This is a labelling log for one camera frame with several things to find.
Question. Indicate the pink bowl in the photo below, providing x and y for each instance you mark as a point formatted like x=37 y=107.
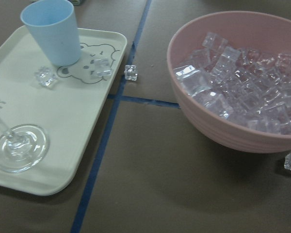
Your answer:
x=241 y=29

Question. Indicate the spilled ice cube on table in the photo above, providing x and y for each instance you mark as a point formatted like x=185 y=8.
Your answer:
x=131 y=72

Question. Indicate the ice cube on tray right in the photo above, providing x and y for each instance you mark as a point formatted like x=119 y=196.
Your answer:
x=101 y=67

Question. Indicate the ice cube on tray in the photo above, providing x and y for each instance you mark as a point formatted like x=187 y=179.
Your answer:
x=101 y=67
x=45 y=77

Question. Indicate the ice cube on tray left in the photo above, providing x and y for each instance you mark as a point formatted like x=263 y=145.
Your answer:
x=45 y=77

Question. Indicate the clear ice cubes pile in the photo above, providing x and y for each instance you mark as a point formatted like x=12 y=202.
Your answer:
x=245 y=86

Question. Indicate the blue plastic cup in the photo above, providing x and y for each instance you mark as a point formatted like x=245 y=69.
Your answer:
x=53 y=25

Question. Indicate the cream bear tray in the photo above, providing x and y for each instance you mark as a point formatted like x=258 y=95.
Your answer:
x=68 y=110

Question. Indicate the clear wine glass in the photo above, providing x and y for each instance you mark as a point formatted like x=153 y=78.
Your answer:
x=22 y=147

